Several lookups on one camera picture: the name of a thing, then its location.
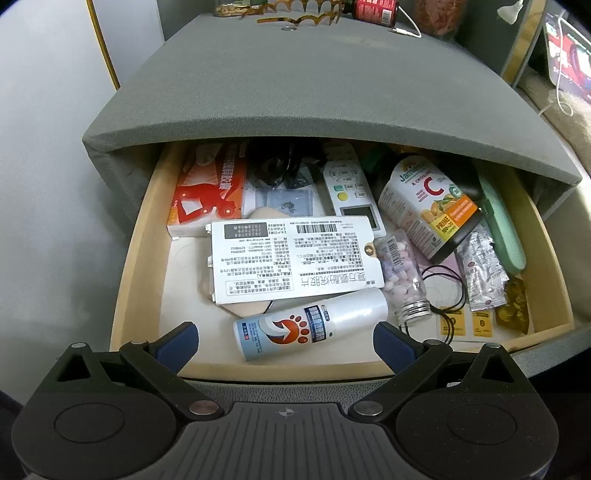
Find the red white tissue pack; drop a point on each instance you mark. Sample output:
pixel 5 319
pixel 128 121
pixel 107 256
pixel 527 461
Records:
pixel 203 194

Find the white spray bottle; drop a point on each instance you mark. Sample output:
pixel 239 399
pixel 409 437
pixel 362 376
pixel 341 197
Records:
pixel 323 318

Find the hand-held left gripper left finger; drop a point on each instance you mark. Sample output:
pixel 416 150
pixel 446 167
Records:
pixel 178 345

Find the yellow label small packet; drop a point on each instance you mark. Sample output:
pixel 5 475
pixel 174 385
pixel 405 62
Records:
pixel 482 325
pixel 455 323

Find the white printed medicine box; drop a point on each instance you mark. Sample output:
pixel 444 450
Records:
pixel 295 258

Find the white remote control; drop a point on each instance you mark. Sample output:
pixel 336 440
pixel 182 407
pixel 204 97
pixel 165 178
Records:
pixel 344 184

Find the clear pink pill bottle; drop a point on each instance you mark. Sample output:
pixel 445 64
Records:
pixel 401 277

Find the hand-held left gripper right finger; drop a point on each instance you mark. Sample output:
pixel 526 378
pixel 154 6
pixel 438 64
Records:
pixel 391 345

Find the gold wrapped candies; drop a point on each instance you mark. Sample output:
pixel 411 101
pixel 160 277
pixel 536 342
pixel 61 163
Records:
pixel 512 307

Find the small clear zip bag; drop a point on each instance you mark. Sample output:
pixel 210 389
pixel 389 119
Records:
pixel 277 201

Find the jar of nuts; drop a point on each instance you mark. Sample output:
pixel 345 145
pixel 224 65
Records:
pixel 235 7

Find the jar of dried flakes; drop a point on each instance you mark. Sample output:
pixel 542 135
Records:
pixel 438 16

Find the vitamin bottle with orange label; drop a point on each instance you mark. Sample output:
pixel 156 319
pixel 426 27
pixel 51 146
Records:
pixel 425 203

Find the wooden drawer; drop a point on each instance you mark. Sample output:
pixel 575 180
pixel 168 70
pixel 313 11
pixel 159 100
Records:
pixel 134 286

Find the white plug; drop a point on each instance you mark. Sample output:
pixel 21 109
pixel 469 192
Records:
pixel 512 10

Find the amber hair claw clip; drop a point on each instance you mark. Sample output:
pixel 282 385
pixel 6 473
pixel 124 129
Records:
pixel 300 19
pixel 300 4

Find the red can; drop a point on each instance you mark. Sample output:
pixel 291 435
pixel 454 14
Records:
pixel 376 10

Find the tablet screen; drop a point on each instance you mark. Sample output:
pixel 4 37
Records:
pixel 570 60

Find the silver blister pack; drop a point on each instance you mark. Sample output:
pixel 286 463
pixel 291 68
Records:
pixel 482 272

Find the grey fabric nightstand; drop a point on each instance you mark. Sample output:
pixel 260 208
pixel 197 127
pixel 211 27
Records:
pixel 323 92

